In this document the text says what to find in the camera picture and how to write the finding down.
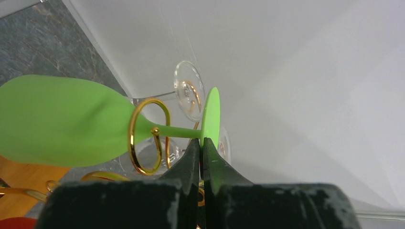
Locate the clear wine glass right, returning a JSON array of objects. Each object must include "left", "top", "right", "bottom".
[{"left": 118, "top": 126, "right": 231, "bottom": 176}]

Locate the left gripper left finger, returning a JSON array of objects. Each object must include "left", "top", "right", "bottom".
[{"left": 35, "top": 139, "right": 200, "bottom": 229}]

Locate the clear wine glass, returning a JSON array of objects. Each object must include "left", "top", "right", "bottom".
[
  {"left": 126, "top": 61, "right": 206, "bottom": 123},
  {"left": 118, "top": 126, "right": 231, "bottom": 176}
]

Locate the red plastic wine glass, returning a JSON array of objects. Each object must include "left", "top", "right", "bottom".
[{"left": 0, "top": 217, "right": 37, "bottom": 229}]

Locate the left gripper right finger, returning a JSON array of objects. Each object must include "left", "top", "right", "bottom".
[{"left": 202, "top": 138, "right": 360, "bottom": 229}]

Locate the green plastic wine glass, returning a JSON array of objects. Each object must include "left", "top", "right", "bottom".
[{"left": 0, "top": 74, "right": 221, "bottom": 168}]

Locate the clear wine glass left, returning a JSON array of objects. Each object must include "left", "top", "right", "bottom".
[{"left": 126, "top": 61, "right": 206, "bottom": 123}]

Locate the wooden rack base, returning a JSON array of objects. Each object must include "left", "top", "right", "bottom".
[{"left": 0, "top": 157, "right": 70, "bottom": 219}]

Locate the gold wire wine glass rack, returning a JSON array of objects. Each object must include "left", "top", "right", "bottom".
[{"left": 0, "top": 79, "right": 206, "bottom": 229}]

